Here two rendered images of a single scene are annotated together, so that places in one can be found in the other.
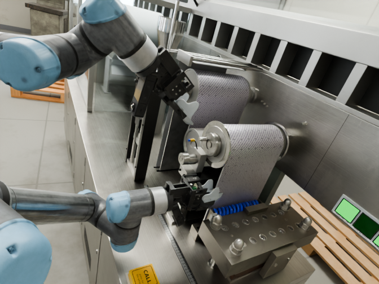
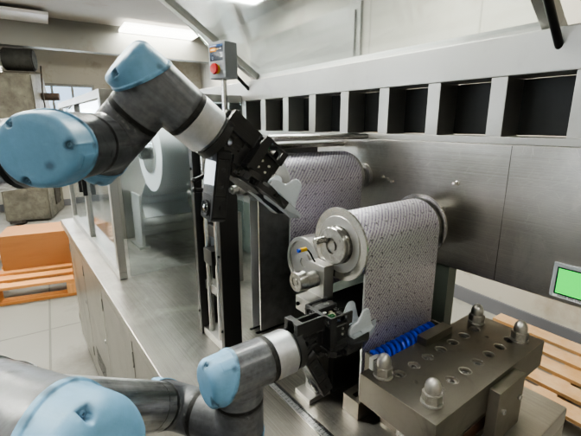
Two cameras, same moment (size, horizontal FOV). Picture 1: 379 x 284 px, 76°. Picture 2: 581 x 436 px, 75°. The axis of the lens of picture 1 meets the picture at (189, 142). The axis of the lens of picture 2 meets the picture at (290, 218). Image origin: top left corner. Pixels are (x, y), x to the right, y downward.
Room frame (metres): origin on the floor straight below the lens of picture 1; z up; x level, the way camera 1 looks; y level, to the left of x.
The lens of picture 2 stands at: (-0.04, 0.04, 1.48)
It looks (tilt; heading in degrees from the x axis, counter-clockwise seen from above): 14 degrees down; 359
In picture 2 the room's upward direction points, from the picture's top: straight up
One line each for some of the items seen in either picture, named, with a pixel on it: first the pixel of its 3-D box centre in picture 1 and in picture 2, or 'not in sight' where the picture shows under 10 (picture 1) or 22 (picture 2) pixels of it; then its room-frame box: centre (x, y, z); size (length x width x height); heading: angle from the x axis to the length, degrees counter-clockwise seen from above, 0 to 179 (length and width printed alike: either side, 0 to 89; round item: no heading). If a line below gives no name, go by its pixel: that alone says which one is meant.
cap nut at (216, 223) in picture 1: (217, 220); (383, 364); (0.57, -0.15, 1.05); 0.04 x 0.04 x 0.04
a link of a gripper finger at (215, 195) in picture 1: (214, 194); (364, 322); (0.61, -0.12, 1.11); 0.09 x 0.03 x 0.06; 124
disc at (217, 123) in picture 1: (215, 144); (340, 244); (0.68, -0.08, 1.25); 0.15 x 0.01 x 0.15; 35
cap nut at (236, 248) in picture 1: (238, 245); (432, 390); (0.50, -0.21, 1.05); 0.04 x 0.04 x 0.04
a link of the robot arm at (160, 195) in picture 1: (157, 199); (277, 352); (0.52, 0.04, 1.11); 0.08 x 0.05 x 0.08; 35
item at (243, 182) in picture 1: (242, 185); (400, 300); (0.70, -0.22, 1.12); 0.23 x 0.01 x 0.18; 125
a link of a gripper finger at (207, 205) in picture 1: (201, 202); (348, 341); (0.58, -0.09, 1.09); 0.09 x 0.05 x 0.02; 124
